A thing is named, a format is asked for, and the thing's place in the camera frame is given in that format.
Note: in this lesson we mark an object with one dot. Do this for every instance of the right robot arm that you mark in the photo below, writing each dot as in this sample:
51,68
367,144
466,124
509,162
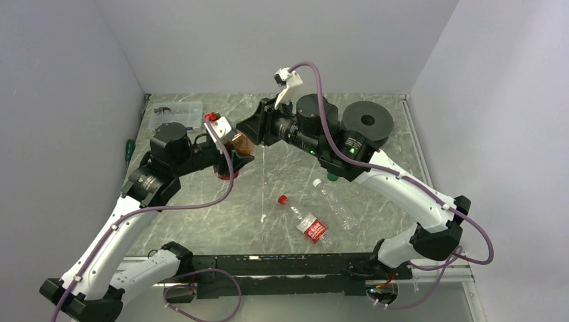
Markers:
348,145

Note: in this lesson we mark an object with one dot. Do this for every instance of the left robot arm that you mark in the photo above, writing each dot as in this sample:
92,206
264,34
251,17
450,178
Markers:
93,289

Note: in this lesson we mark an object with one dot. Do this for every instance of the green handle screwdriver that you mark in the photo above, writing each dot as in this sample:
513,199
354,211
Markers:
129,150

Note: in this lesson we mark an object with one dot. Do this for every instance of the claw hammer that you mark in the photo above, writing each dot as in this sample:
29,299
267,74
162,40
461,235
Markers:
162,110

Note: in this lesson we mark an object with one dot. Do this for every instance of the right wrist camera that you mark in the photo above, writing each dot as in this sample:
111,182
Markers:
290,83

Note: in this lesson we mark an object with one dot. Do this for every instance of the clear bottle red label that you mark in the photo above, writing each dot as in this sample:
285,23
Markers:
309,225

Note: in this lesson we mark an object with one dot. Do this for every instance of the black spool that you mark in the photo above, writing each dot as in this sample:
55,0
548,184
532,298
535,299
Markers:
370,119

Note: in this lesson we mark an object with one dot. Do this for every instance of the green bottle cap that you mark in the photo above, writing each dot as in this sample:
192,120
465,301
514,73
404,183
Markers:
332,177

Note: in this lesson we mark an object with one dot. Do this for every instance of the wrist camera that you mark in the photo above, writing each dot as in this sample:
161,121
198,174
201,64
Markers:
290,83
220,129

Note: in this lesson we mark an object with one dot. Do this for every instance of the clear bottle white cap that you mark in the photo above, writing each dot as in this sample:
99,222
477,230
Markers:
337,204

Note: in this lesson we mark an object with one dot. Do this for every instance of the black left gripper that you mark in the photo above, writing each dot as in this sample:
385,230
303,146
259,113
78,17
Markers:
236,162

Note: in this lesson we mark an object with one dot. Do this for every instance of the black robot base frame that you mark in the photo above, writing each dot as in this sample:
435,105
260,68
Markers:
276,274

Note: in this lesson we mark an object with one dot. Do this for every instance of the gold red tea bottle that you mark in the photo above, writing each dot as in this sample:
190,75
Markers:
240,150

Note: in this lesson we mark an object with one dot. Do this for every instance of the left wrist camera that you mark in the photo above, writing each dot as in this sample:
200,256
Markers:
220,129

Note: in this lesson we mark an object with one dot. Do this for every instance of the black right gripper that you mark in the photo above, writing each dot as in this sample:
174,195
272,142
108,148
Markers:
260,126

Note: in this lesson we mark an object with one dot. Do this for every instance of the clear plastic organizer box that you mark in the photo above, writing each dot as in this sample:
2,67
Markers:
188,113

